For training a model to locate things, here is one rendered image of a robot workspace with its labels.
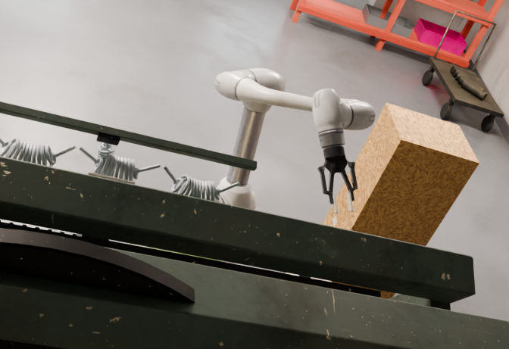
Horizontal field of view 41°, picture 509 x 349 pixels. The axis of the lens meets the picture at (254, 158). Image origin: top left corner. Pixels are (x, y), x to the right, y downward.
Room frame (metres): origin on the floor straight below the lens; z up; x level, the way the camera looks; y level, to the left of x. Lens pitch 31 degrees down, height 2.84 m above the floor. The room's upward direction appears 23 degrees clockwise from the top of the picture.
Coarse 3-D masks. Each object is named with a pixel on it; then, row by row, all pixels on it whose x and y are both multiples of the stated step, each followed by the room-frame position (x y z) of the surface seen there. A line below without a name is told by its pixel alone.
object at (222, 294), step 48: (0, 288) 0.57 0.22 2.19; (48, 288) 0.59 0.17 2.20; (96, 288) 0.62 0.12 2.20; (240, 288) 0.73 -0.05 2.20; (288, 288) 0.77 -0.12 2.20; (0, 336) 0.57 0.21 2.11; (48, 336) 0.59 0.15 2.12; (96, 336) 0.61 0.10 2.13; (144, 336) 0.63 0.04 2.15; (192, 336) 0.65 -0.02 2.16; (240, 336) 0.67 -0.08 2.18; (288, 336) 0.69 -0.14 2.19; (336, 336) 0.72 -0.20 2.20; (384, 336) 0.76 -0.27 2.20; (432, 336) 0.80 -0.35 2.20; (480, 336) 0.85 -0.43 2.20
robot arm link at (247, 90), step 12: (240, 84) 2.50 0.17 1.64; (252, 84) 2.49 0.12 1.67; (240, 96) 2.48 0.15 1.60; (252, 96) 2.45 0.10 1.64; (264, 96) 2.43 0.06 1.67; (276, 96) 2.42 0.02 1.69; (288, 96) 2.42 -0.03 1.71; (300, 96) 2.43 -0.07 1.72; (300, 108) 2.41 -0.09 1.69; (312, 108) 2.41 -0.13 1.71; (360, 108) 2.31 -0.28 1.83; (372, 108) 2.37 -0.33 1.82; (360, 120) 2.29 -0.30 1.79; (372, 120) 2.36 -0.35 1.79
